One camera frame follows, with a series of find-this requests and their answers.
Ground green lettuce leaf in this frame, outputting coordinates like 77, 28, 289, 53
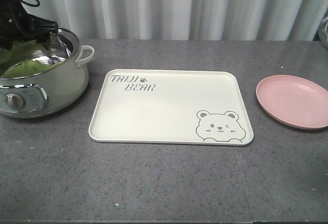
1, 40, 71, 78

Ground cream bear serving tray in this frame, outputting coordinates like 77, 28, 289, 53
89, 69, 254, 146

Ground pale green electric pot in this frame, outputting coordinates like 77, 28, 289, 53
1, 28, 94, 118

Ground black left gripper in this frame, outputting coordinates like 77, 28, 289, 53
1, 0, 58, 50

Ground pink round plate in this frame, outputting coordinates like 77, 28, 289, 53
256, 75, 327, 130

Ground white pleated curtain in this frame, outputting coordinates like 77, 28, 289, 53
25, 0, 327, 40

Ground white blender appliance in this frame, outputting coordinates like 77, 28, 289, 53
318, 15, 328, 49

